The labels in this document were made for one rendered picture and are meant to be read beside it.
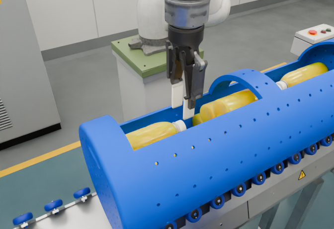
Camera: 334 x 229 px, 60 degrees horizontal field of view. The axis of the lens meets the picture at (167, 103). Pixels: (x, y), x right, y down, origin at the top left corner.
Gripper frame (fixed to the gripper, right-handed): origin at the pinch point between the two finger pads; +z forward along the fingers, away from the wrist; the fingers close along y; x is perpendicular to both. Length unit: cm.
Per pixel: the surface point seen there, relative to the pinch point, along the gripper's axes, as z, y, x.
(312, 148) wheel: 23.0, 15.8, 39.1
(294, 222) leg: 88, 12, 60
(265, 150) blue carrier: 6.7, 18.4, 11.3
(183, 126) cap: 7.7, 0.7, -0.1
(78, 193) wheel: 22.0, -4.4, -28.9
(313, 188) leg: 60, 13, 60
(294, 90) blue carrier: -1.5, 12.1, 25.5
